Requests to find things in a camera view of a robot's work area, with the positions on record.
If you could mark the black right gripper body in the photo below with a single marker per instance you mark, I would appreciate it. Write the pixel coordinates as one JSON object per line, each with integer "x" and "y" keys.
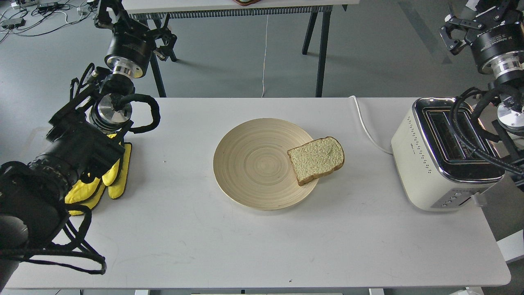
{"x": 496, "y": 38}

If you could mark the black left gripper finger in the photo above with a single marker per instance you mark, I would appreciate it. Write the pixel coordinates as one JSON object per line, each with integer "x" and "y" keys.
{"x": 166, "y": 50}

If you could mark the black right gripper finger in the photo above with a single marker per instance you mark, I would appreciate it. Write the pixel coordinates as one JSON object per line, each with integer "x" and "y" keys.
{"x": 452, "y": 23}

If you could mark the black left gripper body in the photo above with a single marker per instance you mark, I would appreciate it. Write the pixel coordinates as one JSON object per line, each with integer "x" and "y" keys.
{"x": 133, "y": 43}

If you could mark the slice of bread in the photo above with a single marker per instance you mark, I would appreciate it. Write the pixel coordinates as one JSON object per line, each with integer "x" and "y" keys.
{"x": 316, "y": 159}

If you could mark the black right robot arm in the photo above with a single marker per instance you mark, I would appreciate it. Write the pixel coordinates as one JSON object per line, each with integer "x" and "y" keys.
{"x": 507, "y": 97}

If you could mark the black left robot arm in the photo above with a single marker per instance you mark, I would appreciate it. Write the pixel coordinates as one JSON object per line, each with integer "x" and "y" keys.
{"x": 86, "y": 140}

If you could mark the cream white toaster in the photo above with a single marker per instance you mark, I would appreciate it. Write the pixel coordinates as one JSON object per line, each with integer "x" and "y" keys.
{"x": 437, "y": 171}

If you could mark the background table with black legs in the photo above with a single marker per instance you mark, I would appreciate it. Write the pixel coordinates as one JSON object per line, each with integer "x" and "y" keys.
{"x": 144, "y": 10}

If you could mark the brown object on background table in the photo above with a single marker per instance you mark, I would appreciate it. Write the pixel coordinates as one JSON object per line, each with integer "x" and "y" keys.
{"x": 246, "y": 2}

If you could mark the round bamboo plate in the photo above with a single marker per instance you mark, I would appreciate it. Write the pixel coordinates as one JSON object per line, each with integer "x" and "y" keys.
{"x": 252, "y": 168}

